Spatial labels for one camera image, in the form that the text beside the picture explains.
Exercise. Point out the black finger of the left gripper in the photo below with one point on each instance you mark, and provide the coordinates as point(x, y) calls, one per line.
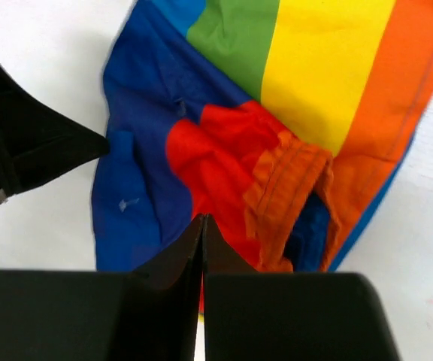
point(38, 144)

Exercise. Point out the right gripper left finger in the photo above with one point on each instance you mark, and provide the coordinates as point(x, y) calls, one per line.
point(150, 313)

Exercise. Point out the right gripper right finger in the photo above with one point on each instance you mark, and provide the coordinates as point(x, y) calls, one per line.
point(250, 315)

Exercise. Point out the rainbow striped shorts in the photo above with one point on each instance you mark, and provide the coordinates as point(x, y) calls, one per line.
point(285, 120)

